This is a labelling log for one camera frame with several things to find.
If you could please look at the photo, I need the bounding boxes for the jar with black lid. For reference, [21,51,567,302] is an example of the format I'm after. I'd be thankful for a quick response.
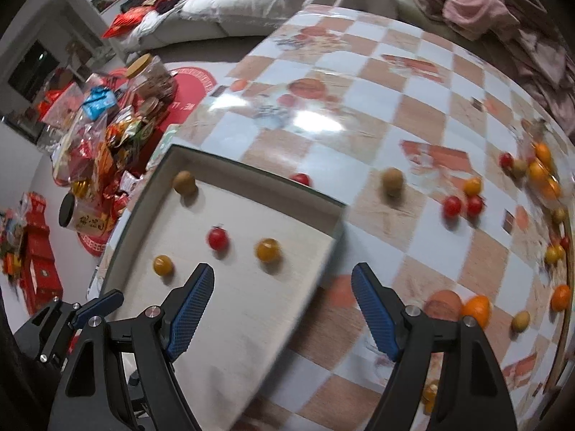
[58,192,118,236]

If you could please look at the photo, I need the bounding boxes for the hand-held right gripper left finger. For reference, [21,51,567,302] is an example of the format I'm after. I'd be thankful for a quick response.
[49,263,215,431]

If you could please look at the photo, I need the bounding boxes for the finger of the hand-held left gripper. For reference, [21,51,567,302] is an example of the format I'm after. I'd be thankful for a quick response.
[14,290,125,371]

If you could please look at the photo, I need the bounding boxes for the glass jar with wooden lid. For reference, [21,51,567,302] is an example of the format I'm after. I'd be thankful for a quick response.
[124,54,177,120]

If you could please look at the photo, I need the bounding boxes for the red round mat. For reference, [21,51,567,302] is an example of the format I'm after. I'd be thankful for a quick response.
[153,66,217,144]
[76,229,118,258]

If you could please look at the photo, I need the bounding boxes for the black television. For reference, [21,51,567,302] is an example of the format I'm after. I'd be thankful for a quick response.
[6,38,61,99]

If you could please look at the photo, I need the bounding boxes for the brown kiwi on table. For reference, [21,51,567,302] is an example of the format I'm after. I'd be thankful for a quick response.
[381,167,406,198]

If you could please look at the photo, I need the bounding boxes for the white shallow cardboard tray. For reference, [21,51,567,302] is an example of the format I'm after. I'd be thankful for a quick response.
[92,144,348,429]

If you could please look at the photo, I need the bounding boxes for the checkered tablecloth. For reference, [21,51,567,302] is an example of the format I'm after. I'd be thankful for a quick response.
[101,4,575,431]

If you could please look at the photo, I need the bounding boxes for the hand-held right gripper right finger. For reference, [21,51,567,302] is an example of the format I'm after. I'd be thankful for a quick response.
[351,262,518,431]

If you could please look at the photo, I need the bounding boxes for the blue snack packet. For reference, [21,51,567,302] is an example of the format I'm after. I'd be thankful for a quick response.
[81,86,118,120]

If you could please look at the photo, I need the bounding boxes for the pile of snack packets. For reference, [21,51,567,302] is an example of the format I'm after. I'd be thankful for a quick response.
[38,72,178,216]

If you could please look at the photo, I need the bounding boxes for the red gift boxes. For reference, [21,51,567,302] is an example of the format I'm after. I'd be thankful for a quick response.
[0,191,64,316]

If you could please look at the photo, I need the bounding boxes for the pink clothes pile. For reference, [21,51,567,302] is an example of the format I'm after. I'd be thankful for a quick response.
[390,0,575,138]

